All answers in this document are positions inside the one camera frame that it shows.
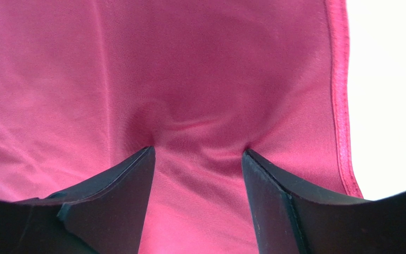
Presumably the red cloth napkin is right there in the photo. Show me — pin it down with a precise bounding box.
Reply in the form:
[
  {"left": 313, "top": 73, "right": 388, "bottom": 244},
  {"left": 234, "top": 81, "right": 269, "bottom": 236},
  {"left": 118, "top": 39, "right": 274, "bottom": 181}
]
[{"left": 0, "top": 1, "right": 362, "bottom": 253}]

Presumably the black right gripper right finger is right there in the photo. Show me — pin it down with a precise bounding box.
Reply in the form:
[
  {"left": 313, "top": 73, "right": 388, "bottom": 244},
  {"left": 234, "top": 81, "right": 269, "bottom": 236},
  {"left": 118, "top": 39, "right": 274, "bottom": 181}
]
[{"left": 242, "top": 150, "right": 406, "bottom": 253}]

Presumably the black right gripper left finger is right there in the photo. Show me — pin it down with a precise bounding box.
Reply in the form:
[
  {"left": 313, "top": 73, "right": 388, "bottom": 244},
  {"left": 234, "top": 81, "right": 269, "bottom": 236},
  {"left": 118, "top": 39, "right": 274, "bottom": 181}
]
[{"left": 0, "top": 147, "right": 155, "bottom": 253}]

